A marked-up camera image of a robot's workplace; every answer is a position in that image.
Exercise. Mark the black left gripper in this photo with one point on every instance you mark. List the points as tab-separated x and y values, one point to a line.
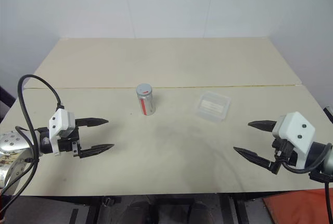
68	145

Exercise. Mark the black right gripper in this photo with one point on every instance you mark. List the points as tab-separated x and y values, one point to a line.
284	151

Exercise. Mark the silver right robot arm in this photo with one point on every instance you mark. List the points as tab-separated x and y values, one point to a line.
329	161

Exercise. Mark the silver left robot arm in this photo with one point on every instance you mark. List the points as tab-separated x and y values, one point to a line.
12	142

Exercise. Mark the clear plastic container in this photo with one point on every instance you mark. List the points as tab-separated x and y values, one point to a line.
212	106

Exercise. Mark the silver can with red label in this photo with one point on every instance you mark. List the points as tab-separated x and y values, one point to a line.
148	105

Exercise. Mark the grey round bottle cap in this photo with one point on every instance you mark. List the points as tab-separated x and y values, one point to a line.
143	89

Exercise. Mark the orange red cloth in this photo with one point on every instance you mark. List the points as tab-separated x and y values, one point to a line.
299	208

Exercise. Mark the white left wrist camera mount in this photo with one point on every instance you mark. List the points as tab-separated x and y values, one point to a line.
58	119

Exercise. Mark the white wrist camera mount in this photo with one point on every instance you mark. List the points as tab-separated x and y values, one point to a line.
58	119
296	127

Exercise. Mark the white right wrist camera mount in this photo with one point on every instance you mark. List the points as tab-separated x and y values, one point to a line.
296	127

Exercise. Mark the black table frame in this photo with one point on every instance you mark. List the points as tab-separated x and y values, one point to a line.
91	213

